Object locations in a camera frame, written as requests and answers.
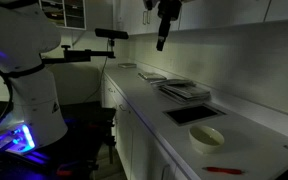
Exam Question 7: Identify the thin flat book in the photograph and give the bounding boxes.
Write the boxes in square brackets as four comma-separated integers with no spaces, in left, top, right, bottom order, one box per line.
[149,78,196,88]

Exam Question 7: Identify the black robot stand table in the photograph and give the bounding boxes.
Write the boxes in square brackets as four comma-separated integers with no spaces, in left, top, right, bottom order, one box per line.
[0,90,118,180]

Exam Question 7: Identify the wall shelf unit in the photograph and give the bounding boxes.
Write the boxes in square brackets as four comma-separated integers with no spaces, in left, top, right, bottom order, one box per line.
[38,0,87,31]

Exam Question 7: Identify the white bowl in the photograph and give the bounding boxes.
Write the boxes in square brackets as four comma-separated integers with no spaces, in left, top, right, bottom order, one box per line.
[188,124,226,155]

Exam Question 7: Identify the thin camera cable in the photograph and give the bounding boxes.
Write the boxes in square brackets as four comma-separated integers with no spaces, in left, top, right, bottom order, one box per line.
[83,58,110,104]

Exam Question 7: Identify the white cabinet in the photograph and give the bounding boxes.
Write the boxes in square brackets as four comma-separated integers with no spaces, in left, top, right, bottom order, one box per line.
[112,0,288,36]
[100,73,190,180]

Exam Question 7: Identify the black bar camera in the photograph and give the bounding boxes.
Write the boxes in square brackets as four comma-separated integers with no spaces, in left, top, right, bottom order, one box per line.
[94,27,130,41]

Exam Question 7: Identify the small flat book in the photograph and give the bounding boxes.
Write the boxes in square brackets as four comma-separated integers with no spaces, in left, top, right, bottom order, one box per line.
[137,71,167,82]

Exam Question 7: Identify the white upper cabinet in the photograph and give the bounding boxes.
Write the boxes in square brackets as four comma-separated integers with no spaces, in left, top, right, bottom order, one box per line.
[112,0,288,36]

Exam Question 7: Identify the red clamp handle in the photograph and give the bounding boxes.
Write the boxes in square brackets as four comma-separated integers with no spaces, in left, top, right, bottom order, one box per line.
[55,168,74,177]

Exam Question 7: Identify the black inset counter tray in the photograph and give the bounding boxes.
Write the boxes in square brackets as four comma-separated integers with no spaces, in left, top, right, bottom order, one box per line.
[162,103,226,127]

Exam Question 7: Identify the white lower cabinet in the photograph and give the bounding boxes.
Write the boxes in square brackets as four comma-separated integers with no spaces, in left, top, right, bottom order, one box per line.
[100,73,190,180]

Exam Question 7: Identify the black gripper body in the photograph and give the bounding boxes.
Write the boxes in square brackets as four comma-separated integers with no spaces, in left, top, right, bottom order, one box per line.
[156,0,183,37]

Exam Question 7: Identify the red pen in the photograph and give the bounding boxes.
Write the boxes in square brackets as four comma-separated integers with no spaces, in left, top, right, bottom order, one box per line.
[202,166,246,176]

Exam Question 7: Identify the small flat pad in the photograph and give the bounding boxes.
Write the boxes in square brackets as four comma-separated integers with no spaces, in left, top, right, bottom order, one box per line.
[117,62,138,70]

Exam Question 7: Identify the stack of flat books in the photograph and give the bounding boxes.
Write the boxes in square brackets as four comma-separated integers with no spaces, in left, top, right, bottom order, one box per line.
[158,83,212,105]

